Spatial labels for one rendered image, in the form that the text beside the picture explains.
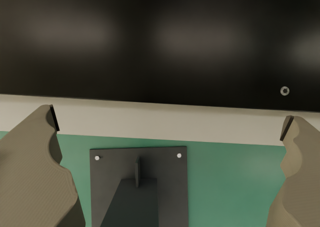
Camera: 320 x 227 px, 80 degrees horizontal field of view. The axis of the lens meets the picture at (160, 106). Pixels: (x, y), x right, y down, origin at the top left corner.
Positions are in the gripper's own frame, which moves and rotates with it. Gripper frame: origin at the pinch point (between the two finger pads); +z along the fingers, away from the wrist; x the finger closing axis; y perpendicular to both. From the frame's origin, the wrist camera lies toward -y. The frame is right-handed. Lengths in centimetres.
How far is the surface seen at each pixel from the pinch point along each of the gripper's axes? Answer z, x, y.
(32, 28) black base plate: 9.5, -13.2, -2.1
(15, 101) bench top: 7.8, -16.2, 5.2
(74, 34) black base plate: 9.4, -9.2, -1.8
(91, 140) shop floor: 63, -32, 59
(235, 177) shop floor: 56, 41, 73
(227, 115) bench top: 7.8, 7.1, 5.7
